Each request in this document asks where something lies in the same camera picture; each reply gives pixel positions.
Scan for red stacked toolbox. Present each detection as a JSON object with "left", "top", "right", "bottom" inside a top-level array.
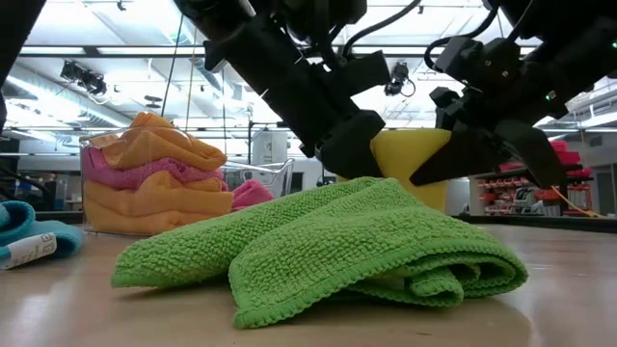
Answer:
[{"left": 549, "top": 139, "right": 595, "bottom": 179}]

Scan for blue microfiber towel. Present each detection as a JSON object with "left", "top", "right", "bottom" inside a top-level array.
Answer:
[{"left": 0, "top": 200, "right": 84, "bottom": 271}]

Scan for black overhead crossbar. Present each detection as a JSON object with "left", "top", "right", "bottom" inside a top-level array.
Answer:
[{"left": 18, "top": 45, "right": 536, "bottom": 59}]

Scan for yellow microfiber towel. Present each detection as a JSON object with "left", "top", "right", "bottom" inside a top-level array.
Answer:
[{"left": 336, "top": 127, "right": 454, "bottom": 213}]

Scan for black rack with orange items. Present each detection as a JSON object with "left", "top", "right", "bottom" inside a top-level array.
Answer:
[{"left": 474, "top": 166, "right": 595, "bottom": 217}]

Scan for black overhead camera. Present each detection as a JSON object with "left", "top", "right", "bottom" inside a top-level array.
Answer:
[{"left": 384, "top": 61, "right": 416, "bottom": 97}]

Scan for black ceiling track lights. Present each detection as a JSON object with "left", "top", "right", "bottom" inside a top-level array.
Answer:
[{"left": 60, "top": 60, "right": 108, "bottom": 96}]

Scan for clear plastic bin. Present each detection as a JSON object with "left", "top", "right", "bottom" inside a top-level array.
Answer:
[{"left": 79, "top": 125, "right": 295, "bottom": 237}]

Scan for green microfiber towel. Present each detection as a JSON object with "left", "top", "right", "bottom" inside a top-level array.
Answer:
[{"left": 110, "top": 176, "right": 530, "bottom": 330}]

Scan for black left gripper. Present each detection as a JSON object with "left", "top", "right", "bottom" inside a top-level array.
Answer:
[{"left": 204, "top": 16, "right": 387, "bottom": 180}]

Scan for pink microfiber towel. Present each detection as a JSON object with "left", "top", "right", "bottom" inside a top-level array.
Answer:
[
  {"left": 81, "top": 147, "right": 226, "bottom": 192},
  {"left": 230, "top": 178, "right": 276, "bottom": 213}
]

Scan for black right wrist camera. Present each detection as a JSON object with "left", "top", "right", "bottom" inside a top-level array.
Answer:
[{"left": 433, "top": 37, "right": 522, "bottom": 88}]

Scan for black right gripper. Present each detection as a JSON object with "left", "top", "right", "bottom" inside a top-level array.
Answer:
[{"left": 409, "top": 57, "right": 617, "bottom": 190}]

